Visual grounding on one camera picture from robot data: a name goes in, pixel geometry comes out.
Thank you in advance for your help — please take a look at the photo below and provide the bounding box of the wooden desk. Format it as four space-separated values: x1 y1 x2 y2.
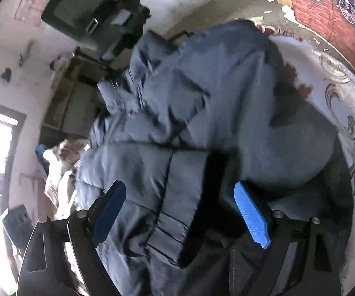
40 54 107 139

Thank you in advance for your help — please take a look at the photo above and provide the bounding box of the blue bicycle print curtain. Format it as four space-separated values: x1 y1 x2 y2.
284 0 355 90

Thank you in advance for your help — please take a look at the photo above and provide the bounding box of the black mesh office chair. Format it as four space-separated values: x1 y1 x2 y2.
41 0 152 68

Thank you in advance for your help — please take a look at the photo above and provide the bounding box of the dark blue puffer jacket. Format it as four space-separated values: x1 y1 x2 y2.
74 18 355 296

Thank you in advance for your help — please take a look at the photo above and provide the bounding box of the blue bag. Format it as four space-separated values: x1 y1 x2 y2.
36 144 48 167

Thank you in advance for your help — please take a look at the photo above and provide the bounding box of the floral satin bedspread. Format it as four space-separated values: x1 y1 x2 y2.
43 25 355 296

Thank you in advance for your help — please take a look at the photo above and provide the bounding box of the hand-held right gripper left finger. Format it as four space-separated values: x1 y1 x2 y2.
17 180 127 296

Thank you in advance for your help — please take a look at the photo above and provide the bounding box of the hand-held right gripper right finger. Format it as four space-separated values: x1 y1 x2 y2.
233 181 341 296

